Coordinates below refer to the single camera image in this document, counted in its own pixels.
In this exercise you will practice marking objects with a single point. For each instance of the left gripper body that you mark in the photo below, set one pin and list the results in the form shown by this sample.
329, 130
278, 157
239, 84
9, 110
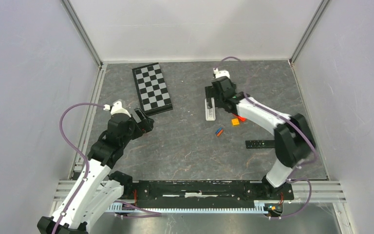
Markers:
138, 129

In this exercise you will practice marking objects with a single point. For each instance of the white remote control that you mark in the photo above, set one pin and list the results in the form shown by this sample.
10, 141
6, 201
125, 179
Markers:
210, 109

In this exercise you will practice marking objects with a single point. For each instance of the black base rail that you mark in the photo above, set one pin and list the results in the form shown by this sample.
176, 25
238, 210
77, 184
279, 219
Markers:
203, 193

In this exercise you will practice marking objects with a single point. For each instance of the orange cube block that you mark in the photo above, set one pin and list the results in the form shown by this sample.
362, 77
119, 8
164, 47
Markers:
235, 122

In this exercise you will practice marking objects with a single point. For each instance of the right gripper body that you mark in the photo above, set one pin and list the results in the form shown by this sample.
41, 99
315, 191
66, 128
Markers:
211, 92

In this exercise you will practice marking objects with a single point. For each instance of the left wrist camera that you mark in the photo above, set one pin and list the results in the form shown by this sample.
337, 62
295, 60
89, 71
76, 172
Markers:
117, 108

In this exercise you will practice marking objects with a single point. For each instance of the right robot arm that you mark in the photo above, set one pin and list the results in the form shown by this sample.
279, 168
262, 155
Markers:
292, 136

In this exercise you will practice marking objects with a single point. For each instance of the red rectangular block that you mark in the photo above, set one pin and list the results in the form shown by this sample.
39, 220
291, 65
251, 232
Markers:
241, 118

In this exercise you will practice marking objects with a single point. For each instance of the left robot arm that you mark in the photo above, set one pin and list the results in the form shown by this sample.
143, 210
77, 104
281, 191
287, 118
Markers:
95, 190

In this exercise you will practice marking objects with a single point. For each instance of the black remote control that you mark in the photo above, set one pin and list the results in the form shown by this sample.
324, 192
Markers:
260, 144

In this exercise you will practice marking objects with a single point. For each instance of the checkered chess board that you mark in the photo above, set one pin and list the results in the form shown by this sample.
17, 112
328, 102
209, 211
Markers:
152, 89

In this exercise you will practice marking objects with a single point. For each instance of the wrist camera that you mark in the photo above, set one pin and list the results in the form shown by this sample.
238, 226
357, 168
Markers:
117, 108
220, 73

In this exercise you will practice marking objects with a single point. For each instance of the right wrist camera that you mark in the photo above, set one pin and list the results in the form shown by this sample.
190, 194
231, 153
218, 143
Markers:
220, 73

